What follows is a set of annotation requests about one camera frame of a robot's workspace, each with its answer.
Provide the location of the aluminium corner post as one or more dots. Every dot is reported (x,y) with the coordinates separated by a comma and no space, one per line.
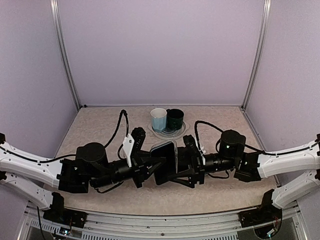
(258,53)
(63,52)

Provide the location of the left aluminium corner post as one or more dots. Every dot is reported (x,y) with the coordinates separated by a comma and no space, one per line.
(63,52)

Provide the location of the black phone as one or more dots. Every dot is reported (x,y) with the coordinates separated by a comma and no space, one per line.
(163,165)

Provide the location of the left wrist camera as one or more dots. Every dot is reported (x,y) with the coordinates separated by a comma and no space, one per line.
(133,142)

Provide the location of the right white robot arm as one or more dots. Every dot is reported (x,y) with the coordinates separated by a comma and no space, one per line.
(253,166)

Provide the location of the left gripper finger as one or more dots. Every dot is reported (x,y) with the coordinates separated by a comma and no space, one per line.
(147,159)
(149,168)

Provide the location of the aluminium front rail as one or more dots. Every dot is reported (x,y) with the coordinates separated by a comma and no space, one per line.
(110,226)

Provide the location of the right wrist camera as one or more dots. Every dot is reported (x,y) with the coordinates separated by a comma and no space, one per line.
(193,147)

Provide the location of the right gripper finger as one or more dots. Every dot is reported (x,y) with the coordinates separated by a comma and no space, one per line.
(184,159)
(185,178)

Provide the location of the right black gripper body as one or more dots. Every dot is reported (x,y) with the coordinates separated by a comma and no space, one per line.
(200,170)

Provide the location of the light blue white mug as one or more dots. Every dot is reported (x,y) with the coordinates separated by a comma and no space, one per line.
(158,119)

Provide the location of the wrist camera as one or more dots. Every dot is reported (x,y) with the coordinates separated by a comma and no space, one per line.
(193,147)
(133,142)

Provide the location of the clear round plate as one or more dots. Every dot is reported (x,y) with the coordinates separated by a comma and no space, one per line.
(168,134)

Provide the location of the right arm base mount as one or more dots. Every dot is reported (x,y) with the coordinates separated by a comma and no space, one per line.
(259,215)

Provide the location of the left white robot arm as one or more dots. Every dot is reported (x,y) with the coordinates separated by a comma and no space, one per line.
(90,168)

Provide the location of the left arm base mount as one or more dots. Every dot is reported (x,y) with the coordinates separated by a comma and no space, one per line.
(68,217)

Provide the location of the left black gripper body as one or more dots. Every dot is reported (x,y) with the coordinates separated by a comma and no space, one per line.
(138,172)

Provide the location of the right aluminium corner post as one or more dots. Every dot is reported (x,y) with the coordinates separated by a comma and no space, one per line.
(258,53)

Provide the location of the dark green mug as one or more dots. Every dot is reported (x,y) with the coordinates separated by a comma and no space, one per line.
(175,119)

